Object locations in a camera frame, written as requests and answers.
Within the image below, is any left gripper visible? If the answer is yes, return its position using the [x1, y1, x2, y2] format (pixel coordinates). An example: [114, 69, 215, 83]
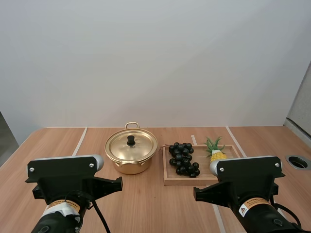
[32, 176, 123, 205]

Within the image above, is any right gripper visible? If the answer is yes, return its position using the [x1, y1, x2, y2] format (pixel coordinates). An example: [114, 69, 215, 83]
[193, 181, 279, 209]

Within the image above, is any yellow toy pineapple green crown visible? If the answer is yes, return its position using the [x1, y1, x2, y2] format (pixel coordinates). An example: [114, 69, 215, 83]
[203, 136, 228, 164]

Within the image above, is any shallow wooden tray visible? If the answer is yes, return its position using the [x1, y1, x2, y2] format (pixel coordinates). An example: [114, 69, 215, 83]
[162, 144, 244, 187]

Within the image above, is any gold lid with black knob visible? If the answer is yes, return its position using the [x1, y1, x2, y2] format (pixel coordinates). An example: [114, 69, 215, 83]
[104, 129, 157, 163]

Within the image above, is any bunch of dark toy grapes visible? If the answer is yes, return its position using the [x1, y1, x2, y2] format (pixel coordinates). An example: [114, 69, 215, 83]
[168, 142, 201, 178]

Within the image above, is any black cable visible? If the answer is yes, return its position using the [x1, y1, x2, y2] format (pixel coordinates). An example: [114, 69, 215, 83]
[268, 197, 303, 230]
[65, 190, 111, 233]

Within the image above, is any gold pot with two handles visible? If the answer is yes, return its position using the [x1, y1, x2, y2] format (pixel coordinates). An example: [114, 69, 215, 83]
[104, 122, 158, 175]

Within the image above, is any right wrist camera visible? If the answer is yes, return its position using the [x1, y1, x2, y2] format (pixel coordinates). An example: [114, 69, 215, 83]
[209, 156, 286, 185]

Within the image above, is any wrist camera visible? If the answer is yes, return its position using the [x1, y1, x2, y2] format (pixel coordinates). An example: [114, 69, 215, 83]
[209, 156, 286, 185]
[25, 154, 105, 185]

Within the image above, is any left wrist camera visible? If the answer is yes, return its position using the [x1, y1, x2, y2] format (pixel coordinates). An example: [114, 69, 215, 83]
[25, 154, 105, 185]

